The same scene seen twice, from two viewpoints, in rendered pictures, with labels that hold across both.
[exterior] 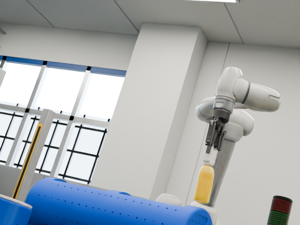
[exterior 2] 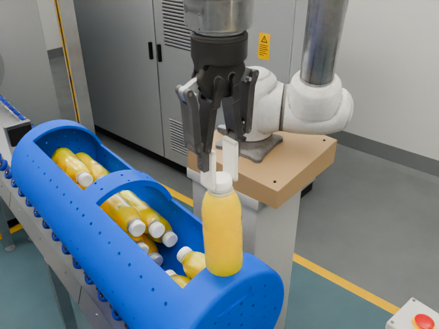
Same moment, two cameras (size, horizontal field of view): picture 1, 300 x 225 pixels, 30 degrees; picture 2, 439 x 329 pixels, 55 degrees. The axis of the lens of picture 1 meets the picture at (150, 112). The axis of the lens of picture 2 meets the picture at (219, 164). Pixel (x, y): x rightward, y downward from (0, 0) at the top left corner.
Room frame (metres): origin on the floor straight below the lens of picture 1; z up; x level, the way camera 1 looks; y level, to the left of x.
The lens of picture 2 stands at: (1.79, -0.43, 1.79)
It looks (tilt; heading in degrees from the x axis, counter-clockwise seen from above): 31 degrees down; 13
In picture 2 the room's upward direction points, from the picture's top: straight up
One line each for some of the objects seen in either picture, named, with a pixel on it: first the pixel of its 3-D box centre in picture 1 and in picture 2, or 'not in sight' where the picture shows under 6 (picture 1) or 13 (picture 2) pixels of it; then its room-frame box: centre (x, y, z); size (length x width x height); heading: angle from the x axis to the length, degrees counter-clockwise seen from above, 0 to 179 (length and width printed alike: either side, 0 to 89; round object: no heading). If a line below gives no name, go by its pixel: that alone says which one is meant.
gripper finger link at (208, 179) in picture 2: (208, 153); (208, 168); (2.31, -0.29, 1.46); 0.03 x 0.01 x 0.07; 54
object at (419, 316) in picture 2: not in sight; (424, 322); (2.41, -0.69, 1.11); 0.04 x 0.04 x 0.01
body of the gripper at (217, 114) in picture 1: (219, 122); (219, 64); (2.33, -0.30, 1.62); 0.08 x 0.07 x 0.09; 144
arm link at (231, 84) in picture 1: (232, 85); not in sight; (2.33, -0.31, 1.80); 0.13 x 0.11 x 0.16; 92
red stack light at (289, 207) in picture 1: (281, 207); not in sight; (1.75, -0.49, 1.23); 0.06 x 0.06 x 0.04
